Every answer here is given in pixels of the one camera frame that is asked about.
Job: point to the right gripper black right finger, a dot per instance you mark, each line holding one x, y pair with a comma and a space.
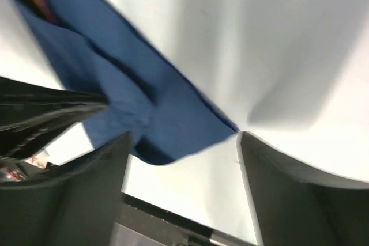
296, 204

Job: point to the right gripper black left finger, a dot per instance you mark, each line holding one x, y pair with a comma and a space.
72, 204

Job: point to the dark blue paper napkin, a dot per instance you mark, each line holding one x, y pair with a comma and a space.
92, 48

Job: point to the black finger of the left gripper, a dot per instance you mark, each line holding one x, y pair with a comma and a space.
20, 97
25, 129

